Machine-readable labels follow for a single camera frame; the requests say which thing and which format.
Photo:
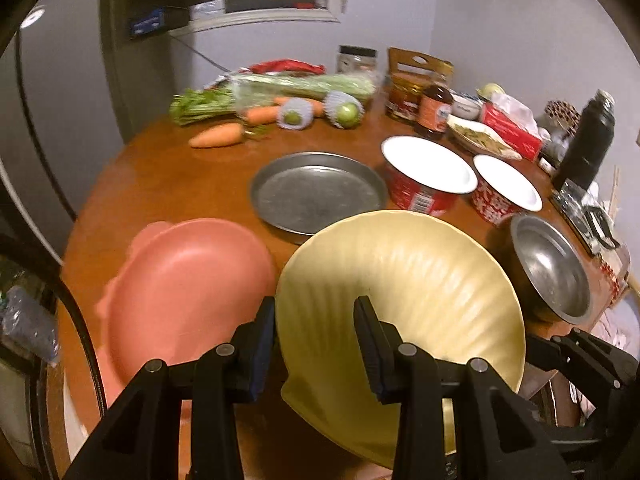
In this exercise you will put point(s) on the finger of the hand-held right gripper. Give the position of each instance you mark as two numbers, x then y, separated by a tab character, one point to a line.
595	360

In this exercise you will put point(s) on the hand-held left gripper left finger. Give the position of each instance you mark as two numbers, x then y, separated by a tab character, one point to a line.
265	352

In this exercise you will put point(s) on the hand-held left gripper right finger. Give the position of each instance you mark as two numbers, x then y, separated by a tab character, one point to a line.
367	355

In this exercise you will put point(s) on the yellow scalloped plate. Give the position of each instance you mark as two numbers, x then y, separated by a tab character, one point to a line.
425	280

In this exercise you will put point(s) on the stainless steel bowl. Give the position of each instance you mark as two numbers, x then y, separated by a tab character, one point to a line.
550	270

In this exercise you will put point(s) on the pink plastic plate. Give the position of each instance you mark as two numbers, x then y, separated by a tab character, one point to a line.
190	280

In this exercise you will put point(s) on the round metal plate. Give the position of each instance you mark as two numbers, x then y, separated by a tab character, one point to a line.
315	190

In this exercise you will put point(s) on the small red paper bowl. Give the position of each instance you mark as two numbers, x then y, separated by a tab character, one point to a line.
505	180

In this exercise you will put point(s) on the large red paper bowl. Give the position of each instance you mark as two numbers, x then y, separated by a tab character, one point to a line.
425	160

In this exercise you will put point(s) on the pink cloth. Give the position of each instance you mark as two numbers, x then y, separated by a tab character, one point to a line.
617	325

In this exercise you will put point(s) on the black rimmed container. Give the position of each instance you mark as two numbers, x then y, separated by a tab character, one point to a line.
602	227

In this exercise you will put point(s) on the black flat device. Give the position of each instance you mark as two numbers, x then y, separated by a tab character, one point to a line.
575	210

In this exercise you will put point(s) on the wooden sticks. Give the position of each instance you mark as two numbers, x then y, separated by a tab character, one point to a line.
616	185

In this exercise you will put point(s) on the small white bottle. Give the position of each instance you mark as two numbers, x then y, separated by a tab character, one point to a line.
546	164

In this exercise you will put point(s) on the black thermos flask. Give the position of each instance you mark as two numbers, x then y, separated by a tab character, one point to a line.
585	145

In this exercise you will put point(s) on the carrot with green top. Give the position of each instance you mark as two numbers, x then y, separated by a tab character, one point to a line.
215	136

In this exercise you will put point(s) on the green fruit in foam net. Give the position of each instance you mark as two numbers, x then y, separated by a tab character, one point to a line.
292	117
347	112

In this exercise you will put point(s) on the clear plastic bag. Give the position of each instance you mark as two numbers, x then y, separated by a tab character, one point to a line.
25	325

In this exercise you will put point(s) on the red tissue box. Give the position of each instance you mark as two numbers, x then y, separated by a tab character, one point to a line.
510	132

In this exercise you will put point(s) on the dish of pickled vegetables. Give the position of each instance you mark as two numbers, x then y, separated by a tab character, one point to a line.
480	135

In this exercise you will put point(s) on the red and white bead ornament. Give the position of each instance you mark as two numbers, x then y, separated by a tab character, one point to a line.
562	115

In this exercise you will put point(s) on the dark sauce bottle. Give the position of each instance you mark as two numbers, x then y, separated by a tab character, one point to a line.
434	110

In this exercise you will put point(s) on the glass jar of pickles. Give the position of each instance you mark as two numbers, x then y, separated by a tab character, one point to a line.
402	100

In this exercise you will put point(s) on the white ceramic bowl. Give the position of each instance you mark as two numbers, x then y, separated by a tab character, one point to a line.
465	108

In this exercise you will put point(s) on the celery in plastic bag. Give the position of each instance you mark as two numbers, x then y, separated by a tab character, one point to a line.
300	85

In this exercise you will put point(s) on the red snack bag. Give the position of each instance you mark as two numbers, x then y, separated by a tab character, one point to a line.
285	65

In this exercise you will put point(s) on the cream ceramic pot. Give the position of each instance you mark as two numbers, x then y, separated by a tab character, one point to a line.
491	90

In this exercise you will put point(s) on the clear jar with black lid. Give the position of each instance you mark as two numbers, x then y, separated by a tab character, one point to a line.
356	62

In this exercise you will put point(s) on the wooden chair with cutout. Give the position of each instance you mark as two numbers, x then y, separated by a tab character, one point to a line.
400	62

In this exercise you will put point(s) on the grey refrigerator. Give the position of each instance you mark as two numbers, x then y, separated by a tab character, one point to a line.
60	110

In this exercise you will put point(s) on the white box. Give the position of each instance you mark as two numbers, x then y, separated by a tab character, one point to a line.
207	10

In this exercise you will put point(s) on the blue box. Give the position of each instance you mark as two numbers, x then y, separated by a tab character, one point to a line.
147	22

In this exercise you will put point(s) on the black curved frame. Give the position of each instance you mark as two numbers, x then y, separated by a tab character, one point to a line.
75	305

